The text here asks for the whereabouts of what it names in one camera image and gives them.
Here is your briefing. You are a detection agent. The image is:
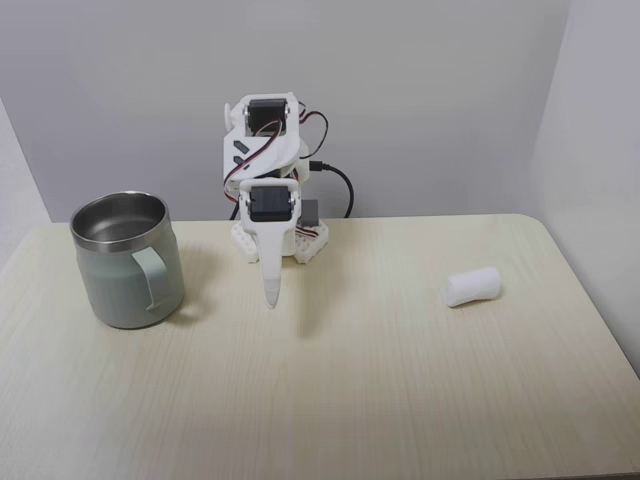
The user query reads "black usb cable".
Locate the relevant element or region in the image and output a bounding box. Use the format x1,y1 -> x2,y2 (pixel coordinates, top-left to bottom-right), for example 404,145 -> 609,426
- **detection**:
308,160 -> 356,220

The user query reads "pale green steel mug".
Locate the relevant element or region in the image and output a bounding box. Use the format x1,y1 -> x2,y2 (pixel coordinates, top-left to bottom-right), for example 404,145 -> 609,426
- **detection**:
68,190 -> 187,330

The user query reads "white gauze dressing roll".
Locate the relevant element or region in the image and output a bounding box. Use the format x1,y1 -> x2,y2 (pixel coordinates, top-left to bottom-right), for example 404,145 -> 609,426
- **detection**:
443,267 -> 503,309

